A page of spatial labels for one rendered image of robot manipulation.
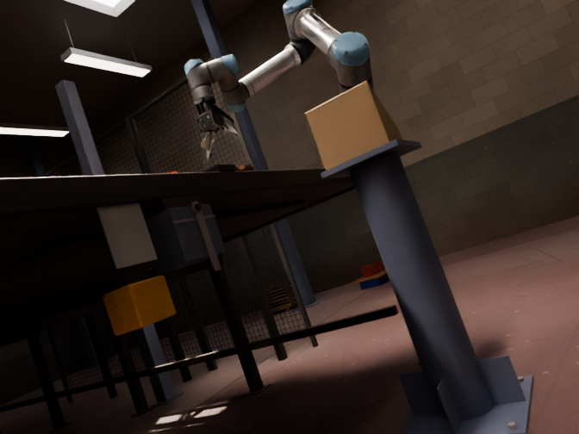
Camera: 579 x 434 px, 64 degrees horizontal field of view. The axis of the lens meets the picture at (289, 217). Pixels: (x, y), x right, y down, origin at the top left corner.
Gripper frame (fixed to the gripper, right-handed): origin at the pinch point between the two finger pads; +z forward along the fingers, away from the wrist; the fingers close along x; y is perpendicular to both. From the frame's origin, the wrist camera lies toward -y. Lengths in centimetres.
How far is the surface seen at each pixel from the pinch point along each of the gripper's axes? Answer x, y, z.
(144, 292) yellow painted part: 21, 83, 43
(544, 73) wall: 160, -456, -57
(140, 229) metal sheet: 19, 76, 30
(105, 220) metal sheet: 19, 84, 28
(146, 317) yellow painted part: 21, 84, 47
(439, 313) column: 53, 1, 76
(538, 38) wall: 168, -455, -96
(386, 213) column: 49, 3, 42
